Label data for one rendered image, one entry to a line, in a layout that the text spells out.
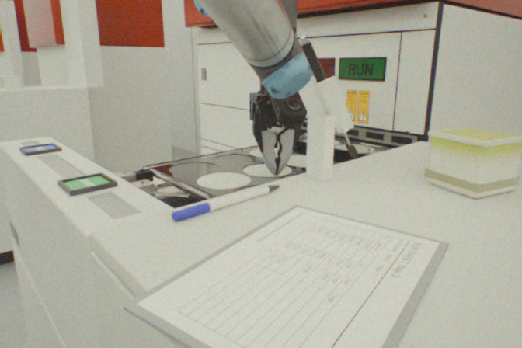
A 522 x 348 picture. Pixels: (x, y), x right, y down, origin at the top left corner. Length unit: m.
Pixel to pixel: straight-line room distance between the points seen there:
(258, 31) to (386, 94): 0.46
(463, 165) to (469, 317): 0.24
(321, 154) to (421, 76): 0.37
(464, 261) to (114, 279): 0.28
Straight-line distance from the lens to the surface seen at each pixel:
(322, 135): 0.48
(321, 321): 0.24
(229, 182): 0.69
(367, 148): 0.86
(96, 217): 0.43
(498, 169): 0.50
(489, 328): 0.28
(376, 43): 0.85
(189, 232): 0.35
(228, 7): 0.38
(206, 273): 0.29
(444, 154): 0.50
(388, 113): 0.83
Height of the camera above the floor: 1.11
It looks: 14 degrees down
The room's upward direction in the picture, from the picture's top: straight up
